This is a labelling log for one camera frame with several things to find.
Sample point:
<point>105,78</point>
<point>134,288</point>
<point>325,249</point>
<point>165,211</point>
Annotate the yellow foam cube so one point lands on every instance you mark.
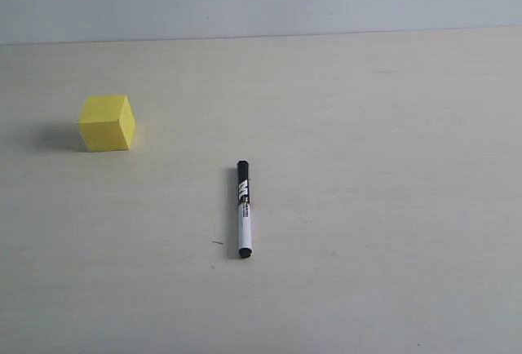
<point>107,123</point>

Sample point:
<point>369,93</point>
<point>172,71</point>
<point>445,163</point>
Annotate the black and white marker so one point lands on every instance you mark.
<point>245,244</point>

